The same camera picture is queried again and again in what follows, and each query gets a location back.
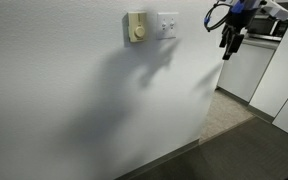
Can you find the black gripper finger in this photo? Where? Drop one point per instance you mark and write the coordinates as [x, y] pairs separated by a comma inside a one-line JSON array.
[[232, 44], [225, 37]]

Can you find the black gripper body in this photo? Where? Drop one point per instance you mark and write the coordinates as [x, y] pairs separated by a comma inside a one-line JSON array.
[[235, 22]]

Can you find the white toggle switch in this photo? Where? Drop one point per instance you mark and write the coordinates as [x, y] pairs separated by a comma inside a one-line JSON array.
[[163, 26], [172, 25]]

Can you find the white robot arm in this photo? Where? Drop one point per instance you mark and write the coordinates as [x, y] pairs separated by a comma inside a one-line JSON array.
[[269, 7]]

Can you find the grey countertop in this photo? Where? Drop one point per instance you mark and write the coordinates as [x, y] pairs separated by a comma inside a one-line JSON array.
[[261, 43]]

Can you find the black microwave oven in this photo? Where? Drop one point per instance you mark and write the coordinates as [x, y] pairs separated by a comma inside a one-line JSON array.
[[267, 28]]

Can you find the white base cabinet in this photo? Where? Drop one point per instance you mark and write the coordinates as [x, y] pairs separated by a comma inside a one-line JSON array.
[[242, 73]]

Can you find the white tall cabinet panel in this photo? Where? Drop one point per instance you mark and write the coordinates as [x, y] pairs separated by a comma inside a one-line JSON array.
[[272, 92]]

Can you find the white double switch plate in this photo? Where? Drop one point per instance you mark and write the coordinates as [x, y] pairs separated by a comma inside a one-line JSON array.
[[166, 17]]

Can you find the beige wall thermostat dial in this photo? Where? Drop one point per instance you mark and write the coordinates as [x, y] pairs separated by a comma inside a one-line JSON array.
[[137, 29]]

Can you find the grey wall baseboard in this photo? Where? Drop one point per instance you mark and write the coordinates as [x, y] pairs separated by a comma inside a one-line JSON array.
[[159, 161]]

